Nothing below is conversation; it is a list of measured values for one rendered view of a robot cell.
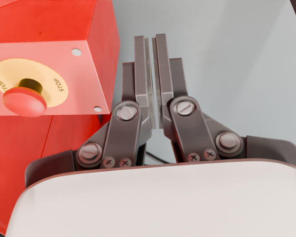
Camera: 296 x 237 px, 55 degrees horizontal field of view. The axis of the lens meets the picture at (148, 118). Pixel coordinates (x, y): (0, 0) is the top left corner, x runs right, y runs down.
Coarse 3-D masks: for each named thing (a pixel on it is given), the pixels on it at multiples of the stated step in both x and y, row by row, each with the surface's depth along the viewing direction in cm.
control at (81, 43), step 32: (0, 0) 27; (32, 0) 27; (64, 0) 27; (96, 0) 27; (0, 32) 25; (32, 32) 25; (64, 32) 24; (96, 32) 26; (64, 64) 26; (96, 64) 26; (0, 96) 30; (96, 96) 29
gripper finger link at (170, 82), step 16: (160, 48) 13; (160, 64) 13; (176, 64) 14; (160, 80) 12; (176, 80) 13; (160, 96) 12; (176, 96) 13; (160, 112) 13; (160, 128) 14; (224, 128) 11; (224, 144) 11; (240, 144) 11
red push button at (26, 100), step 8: (24, 80) 27; (32, 80) 27; (16, 88) 25; (24, 88) 26; (32, 88) 27; (40, 88) 28; (8, 96) 26; (16, 96) 25; (24, 96) 26; (32, 96) 26; (40, 96) 26; (8, 104) 26; (16, 104) 26; (24, 104) 26; (32, 104) 26; (40, 104) 26; (16, 112) 27; (24, 112) 27; (32, 112) 27; (40, 112) 27
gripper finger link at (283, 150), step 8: (248, 136) 11; (256, 136) 11; (248, 144) 11; (256, 144) 11; (264, 144) 11; (272, 144) 11; (280, 144) 11; (288, 144) 11; (248, 152) 11; (256, 152) 11; (264, 152) 11; (272, 152) 11; (280, 152) 11; (288, 152) 11; (280, 160) 11; (288, 160) 11
